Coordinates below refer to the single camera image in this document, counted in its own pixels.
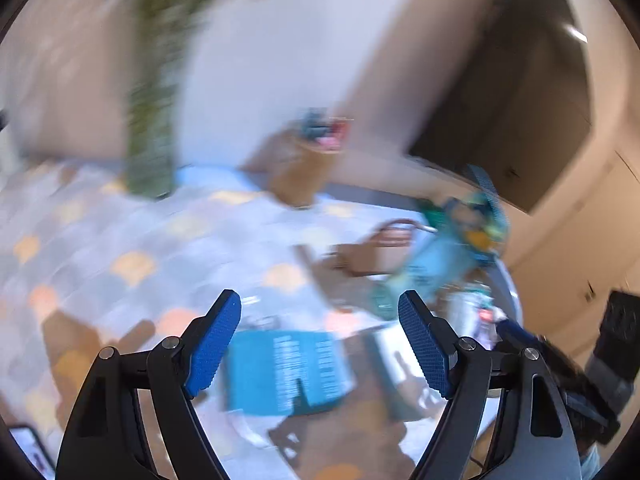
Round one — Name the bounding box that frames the green glass vase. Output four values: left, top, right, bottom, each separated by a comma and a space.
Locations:
124, 50, 177, 201

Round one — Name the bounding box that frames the brown paper bag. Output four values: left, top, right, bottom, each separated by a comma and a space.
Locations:
296, 219, 437, 312

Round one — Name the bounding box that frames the dark wooden cabinet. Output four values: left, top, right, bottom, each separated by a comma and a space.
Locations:
409, 0, 594, 214

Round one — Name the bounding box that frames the silver packet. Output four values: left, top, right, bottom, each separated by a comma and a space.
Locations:
439, 284, 507, 347

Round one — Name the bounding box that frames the bunch of pens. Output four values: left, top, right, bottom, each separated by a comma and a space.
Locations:
297, 107, 353, 153

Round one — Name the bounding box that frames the light blue packet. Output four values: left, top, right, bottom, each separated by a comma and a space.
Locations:
372, 195, 493, 319

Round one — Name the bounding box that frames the yellow cartoon toy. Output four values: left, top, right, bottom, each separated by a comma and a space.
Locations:
464, 199, 511, 257

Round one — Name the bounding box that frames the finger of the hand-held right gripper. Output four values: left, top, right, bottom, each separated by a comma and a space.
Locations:
496, 319, 622, 444

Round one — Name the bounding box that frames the patterned tablecloth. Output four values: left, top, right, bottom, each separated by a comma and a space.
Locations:
0, 160, 523, 480

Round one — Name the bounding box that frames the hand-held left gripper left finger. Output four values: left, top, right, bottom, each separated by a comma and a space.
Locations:
55, 289, 243, 480

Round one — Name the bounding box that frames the teal printed packet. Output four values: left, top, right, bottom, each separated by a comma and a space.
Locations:
222, 330, 357, 417

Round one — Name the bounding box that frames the smartphone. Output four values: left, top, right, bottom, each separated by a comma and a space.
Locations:
9, 424, 57, 480

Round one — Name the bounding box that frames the cardboard box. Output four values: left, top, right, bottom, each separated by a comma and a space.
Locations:
242, 127, 346, 209

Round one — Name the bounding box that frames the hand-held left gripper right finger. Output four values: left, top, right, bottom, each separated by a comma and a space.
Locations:
397, 290, 584, 480

